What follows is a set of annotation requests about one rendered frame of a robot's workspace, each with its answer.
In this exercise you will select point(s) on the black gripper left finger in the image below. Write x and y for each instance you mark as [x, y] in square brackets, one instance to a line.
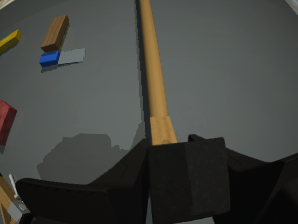
[120, 196]

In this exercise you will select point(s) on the red rectangular block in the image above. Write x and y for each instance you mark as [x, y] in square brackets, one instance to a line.
[7, 112]

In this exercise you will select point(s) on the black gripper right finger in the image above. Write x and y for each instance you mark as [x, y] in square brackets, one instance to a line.
[253, 186]

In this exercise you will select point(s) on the brown wooden block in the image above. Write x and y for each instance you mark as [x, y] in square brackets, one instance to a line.
[56, 33]

